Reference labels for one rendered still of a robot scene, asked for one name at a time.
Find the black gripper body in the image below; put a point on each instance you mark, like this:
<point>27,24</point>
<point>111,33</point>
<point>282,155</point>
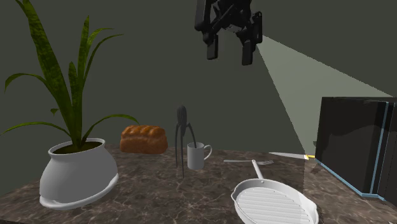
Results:
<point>231,14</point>

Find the white mug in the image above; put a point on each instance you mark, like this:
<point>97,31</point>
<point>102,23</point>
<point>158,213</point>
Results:
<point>195,156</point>

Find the green plant in white pot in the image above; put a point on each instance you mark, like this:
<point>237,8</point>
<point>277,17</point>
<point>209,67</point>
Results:
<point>74,173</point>

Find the black robot stand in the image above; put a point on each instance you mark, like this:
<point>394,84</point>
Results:
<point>347,139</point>

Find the white grill pan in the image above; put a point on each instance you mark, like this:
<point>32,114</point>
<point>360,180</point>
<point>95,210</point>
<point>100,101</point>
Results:
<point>270,204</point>

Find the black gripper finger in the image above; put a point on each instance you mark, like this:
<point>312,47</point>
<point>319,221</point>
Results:
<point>248,51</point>
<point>212,46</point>

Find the brown bread loaf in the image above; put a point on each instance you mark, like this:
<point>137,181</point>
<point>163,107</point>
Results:
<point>143,140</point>

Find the silver fork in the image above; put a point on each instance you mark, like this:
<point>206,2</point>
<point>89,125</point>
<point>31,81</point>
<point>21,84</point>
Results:
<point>238,161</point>

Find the dark tripod citrus juicer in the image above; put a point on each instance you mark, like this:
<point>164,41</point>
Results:
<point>181,119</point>

